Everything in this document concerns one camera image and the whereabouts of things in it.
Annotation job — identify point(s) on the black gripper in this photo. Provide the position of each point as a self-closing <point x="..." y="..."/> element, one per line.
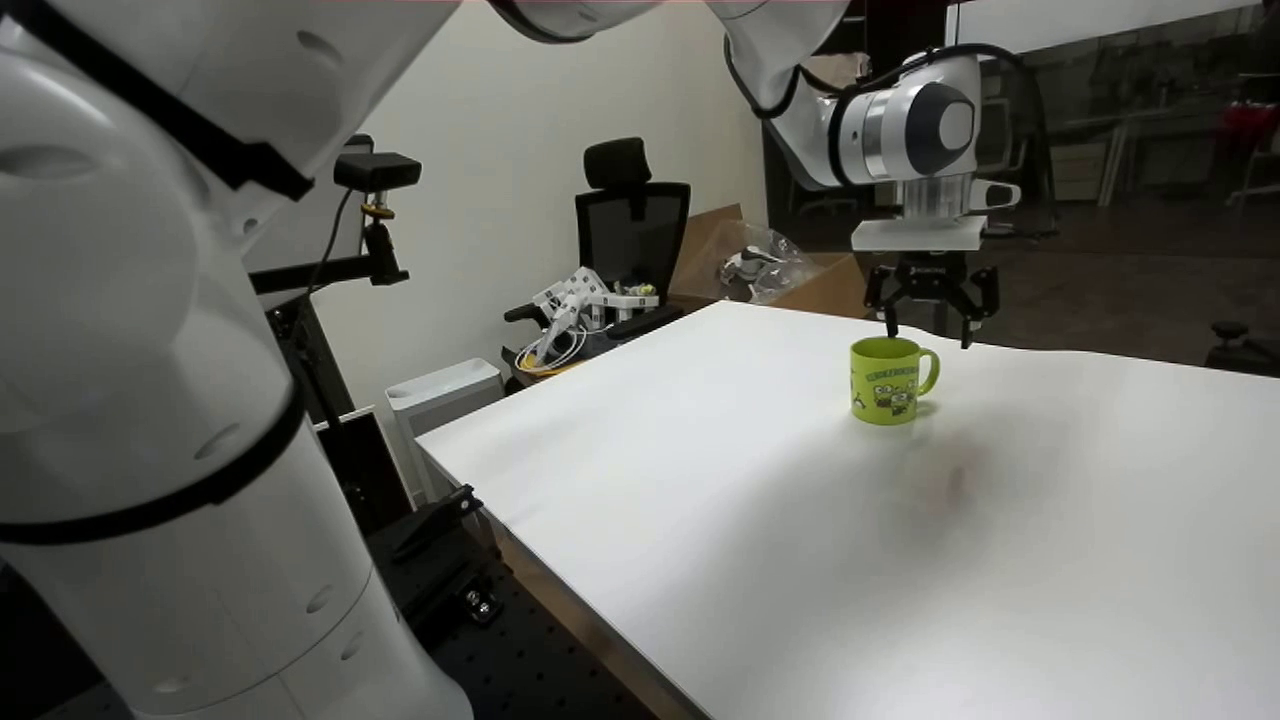
<point x="932" y="282"/>

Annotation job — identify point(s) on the green mug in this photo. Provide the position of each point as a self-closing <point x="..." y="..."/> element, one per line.
<point x="883" y="385"/>

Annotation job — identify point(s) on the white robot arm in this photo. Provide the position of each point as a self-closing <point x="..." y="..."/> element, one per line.
<point x="135" y="401"/>

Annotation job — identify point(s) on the clear plastic bag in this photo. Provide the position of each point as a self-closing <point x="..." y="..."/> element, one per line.
<point x="763" y="265"/>

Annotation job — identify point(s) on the cardboard box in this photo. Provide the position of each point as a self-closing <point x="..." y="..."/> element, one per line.
<point x="701" y="255"/>

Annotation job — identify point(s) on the white table cover sheet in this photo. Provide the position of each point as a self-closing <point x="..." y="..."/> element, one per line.
<point x="864" y="560"/>

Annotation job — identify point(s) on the black floor stand base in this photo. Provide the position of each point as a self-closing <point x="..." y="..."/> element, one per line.
<point x="1243" y="348"/>

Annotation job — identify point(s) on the black office chair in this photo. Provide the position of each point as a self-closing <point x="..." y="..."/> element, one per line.
<point x="632" y="226"/>

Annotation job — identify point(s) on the white and black robot device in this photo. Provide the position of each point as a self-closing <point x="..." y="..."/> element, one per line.
<point x="572" y="313"/>

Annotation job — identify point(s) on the red object behind glass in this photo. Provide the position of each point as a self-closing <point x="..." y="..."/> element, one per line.
<point x="1250" y="120"/>

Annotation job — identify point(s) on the black perforated breadboard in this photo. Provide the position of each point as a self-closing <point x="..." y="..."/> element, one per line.
<point x="534" y="664"/>

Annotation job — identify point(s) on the black webcam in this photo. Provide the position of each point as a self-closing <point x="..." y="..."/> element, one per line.
<point x="378" y="168"/>

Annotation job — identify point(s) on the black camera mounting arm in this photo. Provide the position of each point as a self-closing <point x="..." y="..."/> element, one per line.
<point x="381" y="255"/>

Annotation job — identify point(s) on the black post with silver box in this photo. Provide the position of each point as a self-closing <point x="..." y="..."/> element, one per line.
<point x="361" y="465"/>

